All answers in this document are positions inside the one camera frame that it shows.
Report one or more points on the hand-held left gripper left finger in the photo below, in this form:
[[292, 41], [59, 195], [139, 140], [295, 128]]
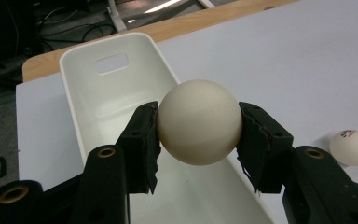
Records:
[[140, 149]]

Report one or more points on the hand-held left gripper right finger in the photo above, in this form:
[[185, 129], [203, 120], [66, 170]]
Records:
[[267, 149]]

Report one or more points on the white plastic bin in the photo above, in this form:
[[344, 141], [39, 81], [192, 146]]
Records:
[[105, 102]]

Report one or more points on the white ping pong ball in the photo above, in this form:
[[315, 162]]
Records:
[[352, 149], [199, 121]]

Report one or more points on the white metal stand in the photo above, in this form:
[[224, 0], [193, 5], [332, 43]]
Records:
[[116, 15]]

